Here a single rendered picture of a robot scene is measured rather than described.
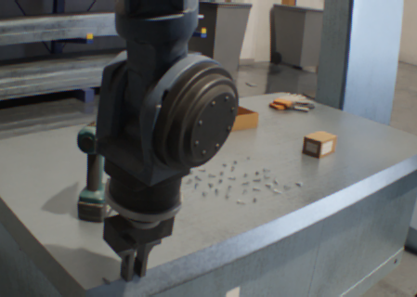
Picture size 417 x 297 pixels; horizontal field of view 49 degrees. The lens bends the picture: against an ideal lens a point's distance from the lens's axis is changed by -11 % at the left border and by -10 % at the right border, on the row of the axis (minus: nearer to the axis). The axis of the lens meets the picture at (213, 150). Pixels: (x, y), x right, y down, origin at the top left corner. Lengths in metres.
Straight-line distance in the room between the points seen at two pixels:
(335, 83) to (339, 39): 0.25
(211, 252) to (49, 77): 3.83
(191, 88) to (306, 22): 6.72
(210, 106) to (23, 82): 4.06
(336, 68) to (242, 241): 1.72
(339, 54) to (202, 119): 2.08
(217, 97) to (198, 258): 0.48
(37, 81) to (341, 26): 3.00
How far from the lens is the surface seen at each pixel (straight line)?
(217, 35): 6.21
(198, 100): 0.70
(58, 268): 1.05
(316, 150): 1.75
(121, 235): 0.88
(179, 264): 1.08
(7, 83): 4.66
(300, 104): 2.42
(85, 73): 4.96
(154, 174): 0.76
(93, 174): 1.19
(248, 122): 1.98
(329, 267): 1.78
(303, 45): 7.47
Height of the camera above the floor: 1.22
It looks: 19 degrees down
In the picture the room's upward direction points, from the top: 4 degrees clockwise
